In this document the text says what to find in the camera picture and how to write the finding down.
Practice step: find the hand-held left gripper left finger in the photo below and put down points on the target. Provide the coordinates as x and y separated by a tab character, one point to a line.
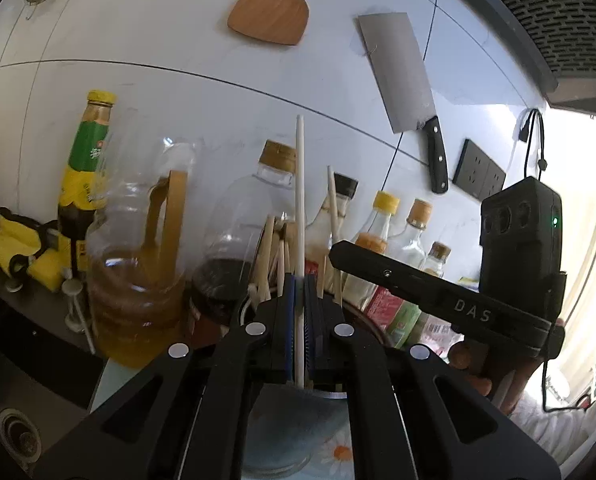
290	320

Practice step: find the large clear oil jug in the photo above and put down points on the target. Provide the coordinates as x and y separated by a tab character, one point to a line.
128	320

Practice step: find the clear bottle yellow cap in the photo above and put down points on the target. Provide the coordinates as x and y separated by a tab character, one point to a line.
385	202

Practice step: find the black wall socket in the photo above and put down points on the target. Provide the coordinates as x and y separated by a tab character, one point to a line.
477	170

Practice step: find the green label bottle yellow cap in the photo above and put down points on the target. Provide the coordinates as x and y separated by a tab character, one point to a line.
85	160

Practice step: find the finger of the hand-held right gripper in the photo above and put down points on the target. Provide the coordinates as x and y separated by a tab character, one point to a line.
427	295

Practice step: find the person's right hand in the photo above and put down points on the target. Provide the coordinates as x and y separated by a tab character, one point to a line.
461	356

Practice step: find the clear bottle black cap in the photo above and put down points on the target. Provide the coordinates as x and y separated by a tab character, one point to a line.
345	187

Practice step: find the white cloth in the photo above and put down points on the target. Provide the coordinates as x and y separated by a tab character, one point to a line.
562	430

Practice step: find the green plastic bottle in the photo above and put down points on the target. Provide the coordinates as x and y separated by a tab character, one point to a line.
402	325

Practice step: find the small white plastic stand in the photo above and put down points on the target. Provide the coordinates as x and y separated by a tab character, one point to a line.
73	305

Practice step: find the blue daisy print mat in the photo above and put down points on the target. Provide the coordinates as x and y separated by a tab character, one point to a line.
335	452

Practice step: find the dark sauce bottle red label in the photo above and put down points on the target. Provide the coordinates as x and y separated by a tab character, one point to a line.
228	240

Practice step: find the wooden spatula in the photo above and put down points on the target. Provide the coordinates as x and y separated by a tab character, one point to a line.
273	15

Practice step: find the large red label bottle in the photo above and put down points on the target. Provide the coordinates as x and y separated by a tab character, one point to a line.
382	307

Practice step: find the black range hood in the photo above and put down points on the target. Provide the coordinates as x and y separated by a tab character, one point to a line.
552	10

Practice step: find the clear bottle brown cap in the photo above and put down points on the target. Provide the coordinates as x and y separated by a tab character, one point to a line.
417	215

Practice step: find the bunch of chopsticks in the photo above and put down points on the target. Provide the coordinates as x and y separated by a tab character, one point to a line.
267	255

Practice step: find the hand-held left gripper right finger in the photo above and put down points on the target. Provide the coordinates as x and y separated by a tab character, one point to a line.
312	320

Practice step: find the white bag pink print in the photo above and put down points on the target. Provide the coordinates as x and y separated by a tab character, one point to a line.
437	332

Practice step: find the small bottle brown cap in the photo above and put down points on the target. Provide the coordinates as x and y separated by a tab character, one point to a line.
438	252

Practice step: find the pale wooden chopstick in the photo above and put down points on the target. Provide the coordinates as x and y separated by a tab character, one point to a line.
300	185

